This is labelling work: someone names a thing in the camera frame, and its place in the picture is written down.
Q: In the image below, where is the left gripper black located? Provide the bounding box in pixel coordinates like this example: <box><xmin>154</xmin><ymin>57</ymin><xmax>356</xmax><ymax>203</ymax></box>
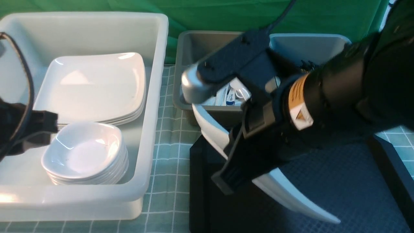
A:
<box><xmin>0</xmin><ymin>100</ymin><xmax>58</xmax><ymax>159</ymax></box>

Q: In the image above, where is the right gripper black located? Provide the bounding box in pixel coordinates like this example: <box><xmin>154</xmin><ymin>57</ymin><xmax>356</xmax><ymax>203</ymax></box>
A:
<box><xmin>211</xmin><ymin>52</ymin><xmax>311</xmax><ymax>196</ymax></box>

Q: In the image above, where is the large white square plate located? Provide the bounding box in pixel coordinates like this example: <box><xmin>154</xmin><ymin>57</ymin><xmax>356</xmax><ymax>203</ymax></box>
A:
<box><xmin>192</xmin><ymin>104</ymin><xmax>341</xmax><ymax>224</ymax></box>

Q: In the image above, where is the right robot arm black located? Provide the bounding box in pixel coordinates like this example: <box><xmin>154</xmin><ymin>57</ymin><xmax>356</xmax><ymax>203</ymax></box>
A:
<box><xmin>198</xmin><ymin>0</ymin><xmax>413</xmax><ymax>194</ymax></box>

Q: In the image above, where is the pile of white soup spoons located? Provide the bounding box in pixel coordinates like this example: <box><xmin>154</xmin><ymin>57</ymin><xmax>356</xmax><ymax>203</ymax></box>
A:
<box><xmin>202</xmin><ymin>78</ymin><xmax>251</xmax><ymax>106</ymax></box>

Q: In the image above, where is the large white plastic tub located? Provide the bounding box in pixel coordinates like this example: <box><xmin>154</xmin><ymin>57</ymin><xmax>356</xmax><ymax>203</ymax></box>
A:
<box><xmin>0</xmin><ymin>12</ymin><xmax>169</xmax><ymax>222</ymax></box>

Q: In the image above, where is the stack of small white bowls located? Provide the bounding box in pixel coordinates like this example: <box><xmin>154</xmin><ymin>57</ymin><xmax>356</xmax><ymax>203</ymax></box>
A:
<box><xmin>41</xmin><ymin>122</ymin><xmax>129</xmax><ymax>185</ymax></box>

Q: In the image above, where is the stack of white square plates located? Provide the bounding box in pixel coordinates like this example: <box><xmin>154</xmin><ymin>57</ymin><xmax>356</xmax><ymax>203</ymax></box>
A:
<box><xmin>34</xmin><ymin>52</ymin><xmax>147</xmax><ymax>125</ymax></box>

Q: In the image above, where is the black plastic serving tray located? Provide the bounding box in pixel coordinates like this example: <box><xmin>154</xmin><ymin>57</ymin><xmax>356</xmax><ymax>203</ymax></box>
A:
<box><xmin>189</xmin><ymin>136</ymin><xmax>413</xmax><ymax>233</ymax></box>

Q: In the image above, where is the blue-grey plastic chopstick bin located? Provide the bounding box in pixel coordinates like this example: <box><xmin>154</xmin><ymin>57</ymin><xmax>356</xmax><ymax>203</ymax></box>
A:
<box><xmin>269</xmin><ymin>33</ymin><xmax>351</xmax><ymax>65</ymax></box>

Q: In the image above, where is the teal checkered tablecloth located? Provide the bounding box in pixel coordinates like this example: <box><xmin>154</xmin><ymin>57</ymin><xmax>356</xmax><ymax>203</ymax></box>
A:
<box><xmin>0</xmin><ymin>65</ymin><xmax>414</xmax><ymax>233</ymax></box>

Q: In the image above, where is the grey-brown plastic spoon bin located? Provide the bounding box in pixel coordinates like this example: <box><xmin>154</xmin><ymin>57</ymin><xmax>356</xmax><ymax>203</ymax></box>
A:
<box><xmin>173</xmin><ymin>30</ymin><xmax>242</xmax><ymax>128</ymax></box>

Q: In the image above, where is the green backdrop cloth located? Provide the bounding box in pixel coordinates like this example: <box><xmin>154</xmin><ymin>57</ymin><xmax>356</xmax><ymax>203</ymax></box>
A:
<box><xmin>0</xmin><ymin>0</ymin><xmax>388</xmax><ymax>63</ymax></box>

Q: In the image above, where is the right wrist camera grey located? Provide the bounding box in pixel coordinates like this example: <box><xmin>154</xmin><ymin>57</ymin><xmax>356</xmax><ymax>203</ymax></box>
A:
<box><xmin>181</xmin><ymin>30</ymin><xmax>271</xmax><ymax>105</ymax></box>

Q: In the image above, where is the black cable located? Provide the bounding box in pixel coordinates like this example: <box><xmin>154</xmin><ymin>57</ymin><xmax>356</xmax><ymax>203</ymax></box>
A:
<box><xmin>0</xmin><ymin>32</ymin><xmax>35</xmax><ymax>156</ymax></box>

